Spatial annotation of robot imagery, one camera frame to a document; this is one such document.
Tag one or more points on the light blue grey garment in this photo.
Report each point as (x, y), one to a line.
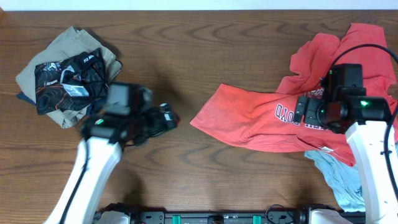
(342, 178)

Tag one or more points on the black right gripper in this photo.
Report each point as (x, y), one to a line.
(311, 117)

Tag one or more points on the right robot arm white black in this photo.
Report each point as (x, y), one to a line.
(366, 123)

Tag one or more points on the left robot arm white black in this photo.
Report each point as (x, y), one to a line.
(104, 138)

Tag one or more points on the red printed t-shirt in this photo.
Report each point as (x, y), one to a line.
(264, 121)

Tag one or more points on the black orange patterned shorts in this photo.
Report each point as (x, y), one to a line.
(71, 84)

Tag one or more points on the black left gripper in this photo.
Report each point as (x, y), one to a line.
(161, 126)

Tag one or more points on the dark blue folded garment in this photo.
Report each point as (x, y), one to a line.
(22, 96)

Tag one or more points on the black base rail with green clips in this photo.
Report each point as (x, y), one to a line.
(121, 213)

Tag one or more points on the khaki folded trousers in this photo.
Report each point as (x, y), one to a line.
(68, 44)

